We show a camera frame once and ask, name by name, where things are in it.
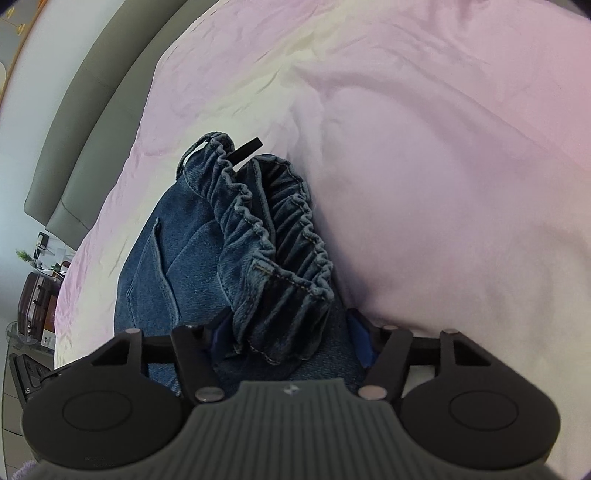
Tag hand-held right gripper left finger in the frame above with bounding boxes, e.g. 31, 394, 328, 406
91, 318, 232, 404

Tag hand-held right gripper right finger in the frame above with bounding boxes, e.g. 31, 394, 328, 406
346, 308, 491, 400

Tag blue denim pants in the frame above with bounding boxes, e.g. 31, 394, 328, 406
113, 131, 384, 403

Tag dark red suitcase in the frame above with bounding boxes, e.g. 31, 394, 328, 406
17, 271, 63, 344

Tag pink fuzzy cloth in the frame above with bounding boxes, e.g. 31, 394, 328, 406
11, 460, 44, 480

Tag pink bed blanket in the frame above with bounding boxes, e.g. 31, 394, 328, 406
53, 0, 591, 370

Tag grey padded headboard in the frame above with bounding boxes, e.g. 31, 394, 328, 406
24, 0, 191, 254

